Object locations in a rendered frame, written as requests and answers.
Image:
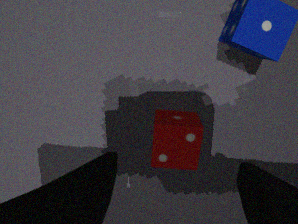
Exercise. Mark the blue die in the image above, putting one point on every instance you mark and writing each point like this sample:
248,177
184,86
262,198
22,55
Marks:
259,27

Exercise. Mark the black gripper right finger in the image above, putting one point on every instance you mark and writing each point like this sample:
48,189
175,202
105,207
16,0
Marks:
265,198

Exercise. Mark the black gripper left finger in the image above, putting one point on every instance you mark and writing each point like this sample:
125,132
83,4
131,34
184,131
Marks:
78,197

